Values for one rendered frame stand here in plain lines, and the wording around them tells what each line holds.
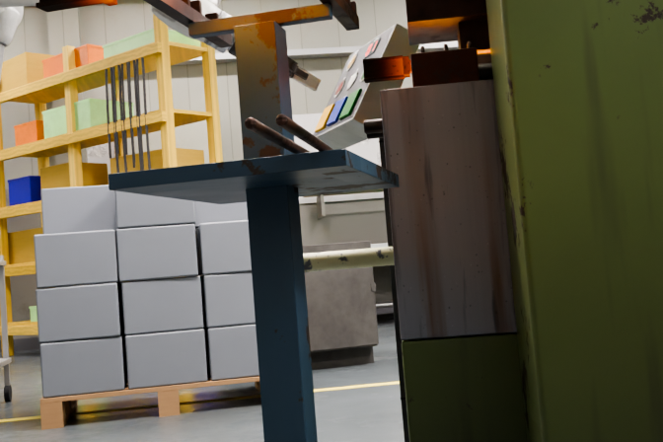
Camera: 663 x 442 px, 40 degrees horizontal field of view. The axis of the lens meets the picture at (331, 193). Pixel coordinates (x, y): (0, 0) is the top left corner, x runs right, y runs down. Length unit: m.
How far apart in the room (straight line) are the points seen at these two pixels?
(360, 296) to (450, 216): 3.83
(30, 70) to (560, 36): 7.72
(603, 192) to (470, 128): 0.35
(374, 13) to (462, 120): 8.29
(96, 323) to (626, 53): 3.16
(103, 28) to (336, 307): 5.22
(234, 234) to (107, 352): 0.76
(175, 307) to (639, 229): 3.05
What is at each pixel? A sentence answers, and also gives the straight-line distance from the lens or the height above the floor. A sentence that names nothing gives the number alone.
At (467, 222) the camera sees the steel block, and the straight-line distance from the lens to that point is 1.63.
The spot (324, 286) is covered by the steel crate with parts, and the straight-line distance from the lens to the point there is 5.37.
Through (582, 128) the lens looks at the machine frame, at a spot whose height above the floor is 0.78.
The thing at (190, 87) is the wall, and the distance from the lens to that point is 9.60.
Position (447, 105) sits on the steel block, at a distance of 1.65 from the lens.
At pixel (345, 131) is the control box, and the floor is 0.95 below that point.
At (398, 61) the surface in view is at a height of 1.01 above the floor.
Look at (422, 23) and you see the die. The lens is 1.84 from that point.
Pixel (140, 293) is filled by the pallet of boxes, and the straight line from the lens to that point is 4.20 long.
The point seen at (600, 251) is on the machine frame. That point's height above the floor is 0.60.
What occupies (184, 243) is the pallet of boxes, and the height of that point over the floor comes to 0.76.
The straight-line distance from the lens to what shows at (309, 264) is 2.21.
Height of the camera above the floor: 0.61
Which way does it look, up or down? 4 degrees up
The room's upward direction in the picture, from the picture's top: 5 degrees counter-clockwise
